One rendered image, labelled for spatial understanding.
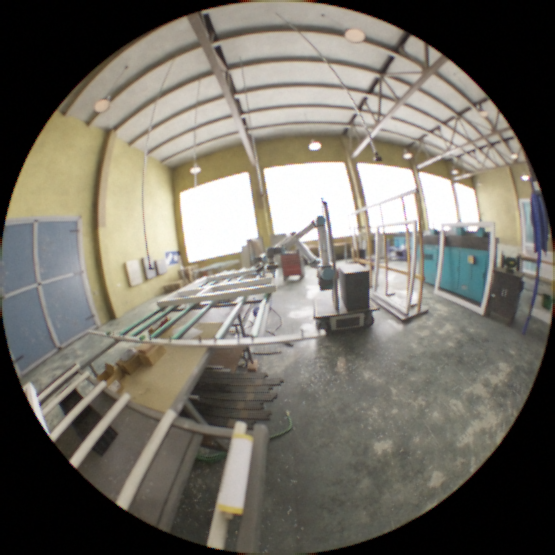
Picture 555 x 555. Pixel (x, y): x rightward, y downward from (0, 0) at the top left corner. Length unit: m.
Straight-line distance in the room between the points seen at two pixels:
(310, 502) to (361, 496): 0.29
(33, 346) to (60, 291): 2.03
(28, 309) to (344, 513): 6.96
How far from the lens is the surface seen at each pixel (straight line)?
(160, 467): 0.89
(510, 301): 3.32
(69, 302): 6.85
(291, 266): 5.67
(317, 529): 1.32
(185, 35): 7.40
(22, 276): 6.71
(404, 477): 1.42
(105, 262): 7.29
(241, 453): 0.45
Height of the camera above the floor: 1.31
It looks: 11 degrees down
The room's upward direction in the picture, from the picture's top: 9 degrees counter-clockwise
